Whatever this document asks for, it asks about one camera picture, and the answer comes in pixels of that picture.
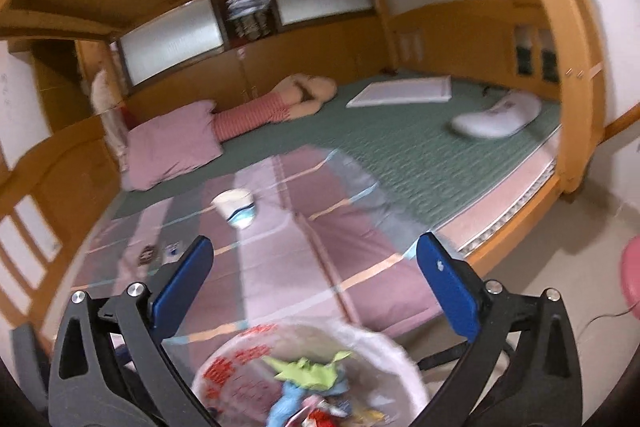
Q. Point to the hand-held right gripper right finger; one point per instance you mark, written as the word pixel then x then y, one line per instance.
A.
pixel 447 287

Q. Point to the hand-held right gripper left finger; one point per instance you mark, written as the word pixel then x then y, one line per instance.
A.
pixel 182 287

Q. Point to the small blue white wrapper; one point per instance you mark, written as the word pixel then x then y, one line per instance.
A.
pixel 172 250

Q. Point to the white red-printed trash bag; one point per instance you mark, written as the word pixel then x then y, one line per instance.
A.
pixel 235 357

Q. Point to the white paper cup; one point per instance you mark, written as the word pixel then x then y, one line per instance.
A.
pixel 232 203

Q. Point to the green paper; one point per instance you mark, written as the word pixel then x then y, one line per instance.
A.
pixel 310 372

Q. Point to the blue face mask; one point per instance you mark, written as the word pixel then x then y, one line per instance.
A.
pixel 285 407

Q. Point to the red snack packet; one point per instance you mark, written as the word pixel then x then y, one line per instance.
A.
pixel 325 419

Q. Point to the plaid pink grey blanket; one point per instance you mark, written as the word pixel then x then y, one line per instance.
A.
pixel 300 247

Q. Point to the mattress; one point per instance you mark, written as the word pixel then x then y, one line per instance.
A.
pixel 525 182

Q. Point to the purple pillow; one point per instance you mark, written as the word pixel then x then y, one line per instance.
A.
pixel 170 147

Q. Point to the green bed mat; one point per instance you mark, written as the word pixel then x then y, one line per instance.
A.
pixel 400 147

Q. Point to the white pillow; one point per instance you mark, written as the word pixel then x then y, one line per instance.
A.
pixel 500 117

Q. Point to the pink stool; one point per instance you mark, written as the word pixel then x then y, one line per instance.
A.
pixel 631 272

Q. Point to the striped plush doll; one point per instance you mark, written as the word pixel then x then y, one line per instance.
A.
pixel 255 109

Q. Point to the white flat board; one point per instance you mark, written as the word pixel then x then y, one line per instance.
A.
pixel 400 92

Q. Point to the white hanging cloth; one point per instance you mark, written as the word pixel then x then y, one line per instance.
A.
pixel 103 93

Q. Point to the wooden headboard cabinet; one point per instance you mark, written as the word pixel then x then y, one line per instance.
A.
pixel 310 52

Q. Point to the stack of books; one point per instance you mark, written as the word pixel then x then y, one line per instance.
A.
pixel 247 12

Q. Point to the wooden bed frame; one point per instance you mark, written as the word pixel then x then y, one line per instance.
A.
pixel 575 107

